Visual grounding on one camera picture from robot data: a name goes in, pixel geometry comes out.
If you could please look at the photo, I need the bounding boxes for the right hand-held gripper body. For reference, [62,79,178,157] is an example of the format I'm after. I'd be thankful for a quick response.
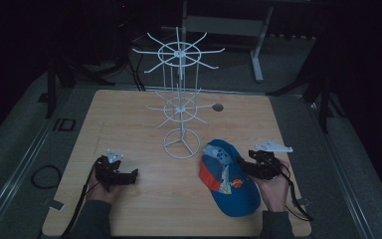
[247,139,294,182]

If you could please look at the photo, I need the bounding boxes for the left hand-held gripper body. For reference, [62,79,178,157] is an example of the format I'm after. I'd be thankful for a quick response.
[94,148,129,193]

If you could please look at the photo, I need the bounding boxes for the blue and red baseball cap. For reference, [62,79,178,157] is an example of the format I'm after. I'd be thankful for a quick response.
[198,138,263,218]

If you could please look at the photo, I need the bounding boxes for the person's left hand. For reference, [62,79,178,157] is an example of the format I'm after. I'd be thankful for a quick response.
[86,168,124,204]

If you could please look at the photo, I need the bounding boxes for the person's right hand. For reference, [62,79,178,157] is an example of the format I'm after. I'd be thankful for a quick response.
[254,159,291,213]

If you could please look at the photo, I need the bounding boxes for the black metal stand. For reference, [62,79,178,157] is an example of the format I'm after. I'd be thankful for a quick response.
[266,39,347,134]
[38,54,117,120]

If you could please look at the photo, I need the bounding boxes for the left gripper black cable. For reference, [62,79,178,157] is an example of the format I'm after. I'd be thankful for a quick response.
[60,160,102,239]

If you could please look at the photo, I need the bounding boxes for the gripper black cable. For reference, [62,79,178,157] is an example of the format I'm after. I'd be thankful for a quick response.
[272,158,314,222]
[60,160,102,239]

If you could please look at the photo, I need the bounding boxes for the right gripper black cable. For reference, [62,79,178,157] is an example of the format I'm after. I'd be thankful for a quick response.
[272,158,314,222]

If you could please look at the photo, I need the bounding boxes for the black rectangular floor frame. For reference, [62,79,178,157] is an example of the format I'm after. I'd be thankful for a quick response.
[52,117,78,132]

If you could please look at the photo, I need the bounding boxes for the black looped floor cable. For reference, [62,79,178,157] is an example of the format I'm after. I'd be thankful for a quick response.
[31,164,64,190]

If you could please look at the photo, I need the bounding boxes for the white wire display rack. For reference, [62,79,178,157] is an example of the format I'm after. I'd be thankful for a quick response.
[131,26,226,160]

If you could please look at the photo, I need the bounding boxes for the black hanging cables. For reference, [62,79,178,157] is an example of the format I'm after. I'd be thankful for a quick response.
[124,19,147,93]

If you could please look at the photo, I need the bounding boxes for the white metal frame desk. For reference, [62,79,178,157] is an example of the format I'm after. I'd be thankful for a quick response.
[180,0,276,84]

